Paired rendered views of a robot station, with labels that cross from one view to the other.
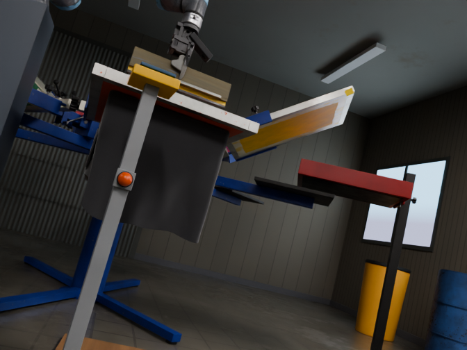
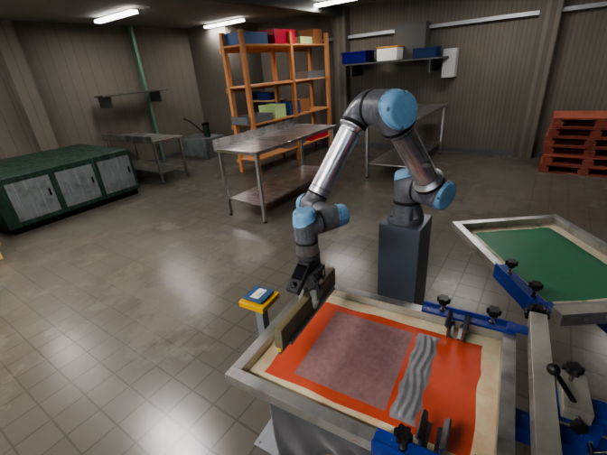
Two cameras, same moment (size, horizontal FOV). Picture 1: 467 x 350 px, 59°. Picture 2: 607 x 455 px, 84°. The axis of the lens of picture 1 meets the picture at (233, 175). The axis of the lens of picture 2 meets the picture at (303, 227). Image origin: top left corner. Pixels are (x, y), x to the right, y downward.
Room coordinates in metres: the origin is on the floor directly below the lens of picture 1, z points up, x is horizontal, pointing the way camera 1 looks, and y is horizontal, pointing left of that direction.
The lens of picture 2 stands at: (2.21, -0.32, 1.84)
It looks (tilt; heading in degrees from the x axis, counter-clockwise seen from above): 25 degrees down; 141
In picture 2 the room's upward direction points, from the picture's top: 5 degrees counter-clockwise
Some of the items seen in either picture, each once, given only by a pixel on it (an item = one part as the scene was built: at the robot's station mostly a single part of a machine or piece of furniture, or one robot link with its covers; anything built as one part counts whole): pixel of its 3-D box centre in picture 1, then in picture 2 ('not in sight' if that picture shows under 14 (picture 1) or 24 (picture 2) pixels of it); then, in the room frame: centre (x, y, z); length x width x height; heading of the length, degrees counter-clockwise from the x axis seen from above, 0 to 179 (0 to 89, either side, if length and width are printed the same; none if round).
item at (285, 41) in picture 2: not in sight; (284, 98); (-3.83, 4.41, 1.28); 2.75 x 0.73 x 2.57; 104
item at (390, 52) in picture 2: not in sight; (389, 53); (-2.33, 6.02, 1.97); 0.46 x 0.38 x 0.25; 14
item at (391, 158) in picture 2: not in sight; (407, 135); (-1.39, 5.35, 0.55); 2.13 x 0.84 x 1.10; 104
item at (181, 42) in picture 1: (183, 42); (310, 267); (1.47, 0.31, 1.23); 0.09 x 0.08 x 0.12; 109
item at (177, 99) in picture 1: (159, 121); (375, 355); (1.70, 0.36, 0.97); 0.79 x 0.58 x 0.04; 19
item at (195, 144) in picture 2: not in sight; (197, 135); (-6.11, 3.35, 0.49); 1.02 x 0.81 x 0.98; 14
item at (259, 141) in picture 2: not in sight; (284, 163); (-1.87, 2.77, 0.54); 1.99 x 0.75 x 1.07; 104
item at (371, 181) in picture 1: (349, 185); not in sight; (2.43, -0.69, 1.06); 0.61 x 0.46 x 0.12; 79
